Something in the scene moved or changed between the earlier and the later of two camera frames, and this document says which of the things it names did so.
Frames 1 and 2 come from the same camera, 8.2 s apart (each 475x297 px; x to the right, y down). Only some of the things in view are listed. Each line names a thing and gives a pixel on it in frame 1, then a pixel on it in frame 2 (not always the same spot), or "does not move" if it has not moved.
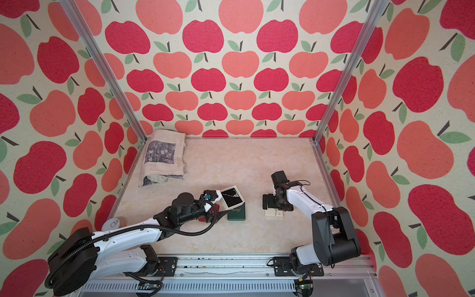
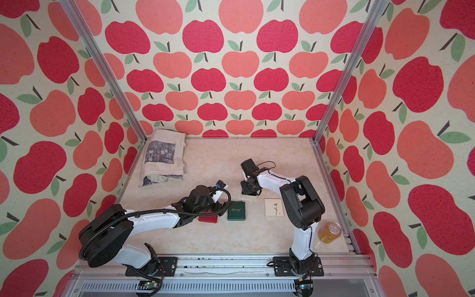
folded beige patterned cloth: [162, 157] does not move
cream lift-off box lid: [273, 211] does not move
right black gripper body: [273, 202] -> [247, 188]
